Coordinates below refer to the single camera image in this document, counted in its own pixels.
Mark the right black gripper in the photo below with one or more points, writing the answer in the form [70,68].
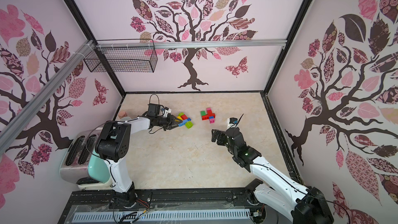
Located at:
[219,137]

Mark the black wire basket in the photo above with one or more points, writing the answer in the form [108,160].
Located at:
[139,56]

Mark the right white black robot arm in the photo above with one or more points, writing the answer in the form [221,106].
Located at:
[298,203]

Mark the light blue long brick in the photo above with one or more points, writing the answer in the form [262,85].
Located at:
[184,122]

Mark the small pink cup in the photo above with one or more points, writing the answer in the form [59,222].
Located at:
[122,114]

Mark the blue floral mug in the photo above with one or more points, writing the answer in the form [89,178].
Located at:
[125,119]

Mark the red long brick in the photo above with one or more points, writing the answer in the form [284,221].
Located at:
[208,116]

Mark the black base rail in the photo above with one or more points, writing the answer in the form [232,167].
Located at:
[238,196]

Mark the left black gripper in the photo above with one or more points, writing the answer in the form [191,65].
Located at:
[171,120]

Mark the white slotted cable duct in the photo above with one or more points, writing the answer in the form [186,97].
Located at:
[174,217]

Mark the mint chrome toaster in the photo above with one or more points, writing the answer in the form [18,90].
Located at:
[82,166]

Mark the aluminium frame rail back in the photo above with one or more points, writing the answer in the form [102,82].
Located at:
[196,44]

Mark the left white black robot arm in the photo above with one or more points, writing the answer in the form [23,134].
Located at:
[114,141]

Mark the lime square brick front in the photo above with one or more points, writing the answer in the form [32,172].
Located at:
[189,124]

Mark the aluminium frame rail left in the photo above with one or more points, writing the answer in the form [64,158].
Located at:
[13,129]

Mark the aluminium frame rail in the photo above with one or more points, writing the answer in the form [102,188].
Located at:
[13,129]
[196,44]

